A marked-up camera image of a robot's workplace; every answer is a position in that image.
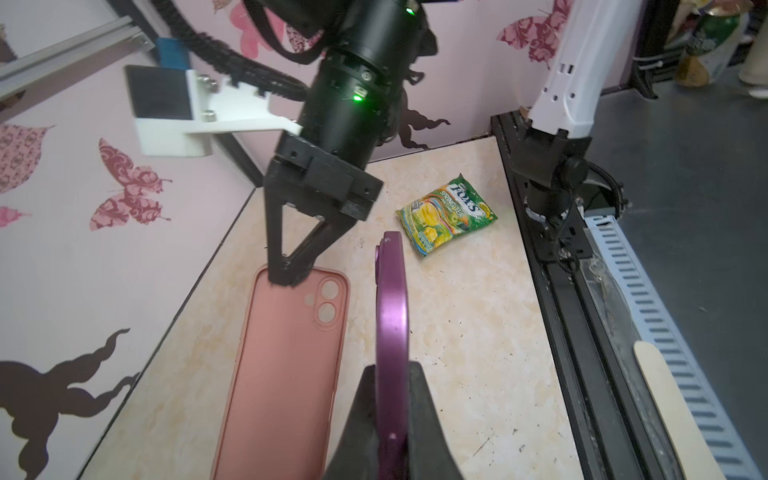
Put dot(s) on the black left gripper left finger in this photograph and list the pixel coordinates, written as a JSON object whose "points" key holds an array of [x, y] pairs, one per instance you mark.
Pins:
{"points": [[357, 454]]}

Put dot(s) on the green candy bag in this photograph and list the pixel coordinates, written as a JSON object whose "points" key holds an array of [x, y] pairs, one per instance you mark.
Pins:
{"points": [[447, 212]]}

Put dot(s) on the white slotted cable duct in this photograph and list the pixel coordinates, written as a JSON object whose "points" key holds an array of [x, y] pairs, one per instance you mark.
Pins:
{"points": [[654, 325]]}

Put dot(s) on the beige wooden spatula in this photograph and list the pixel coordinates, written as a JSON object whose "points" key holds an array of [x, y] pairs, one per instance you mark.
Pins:
{"points": [[692, 452]]}

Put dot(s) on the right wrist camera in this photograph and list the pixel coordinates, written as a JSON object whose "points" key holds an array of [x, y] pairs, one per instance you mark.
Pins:
{"points": [[178, 110]]}

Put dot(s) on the aluminium rail back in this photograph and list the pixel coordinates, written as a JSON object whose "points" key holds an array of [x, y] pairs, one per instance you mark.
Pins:
{"points": [[20, 74]]}

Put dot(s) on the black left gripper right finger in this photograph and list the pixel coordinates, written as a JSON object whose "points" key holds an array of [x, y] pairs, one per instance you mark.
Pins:
{"points": [[426, 451]]}

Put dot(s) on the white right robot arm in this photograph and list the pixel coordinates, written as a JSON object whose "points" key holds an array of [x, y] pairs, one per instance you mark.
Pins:
{"points": [[365, 50]]}

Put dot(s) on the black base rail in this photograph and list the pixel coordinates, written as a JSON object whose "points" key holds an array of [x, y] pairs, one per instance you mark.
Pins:
{"points": [[610, 432]]}

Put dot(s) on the pink phone case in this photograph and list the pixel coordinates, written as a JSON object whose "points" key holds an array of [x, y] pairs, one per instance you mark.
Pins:
{"points": [[278, 416]]}

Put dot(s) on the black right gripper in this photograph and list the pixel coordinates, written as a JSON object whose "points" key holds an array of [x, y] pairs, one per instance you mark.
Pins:
{"points": [[312, 199]]}

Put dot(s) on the purple smartphone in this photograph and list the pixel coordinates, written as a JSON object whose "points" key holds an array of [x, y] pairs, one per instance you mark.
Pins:
{"points": [[392, 357]]}

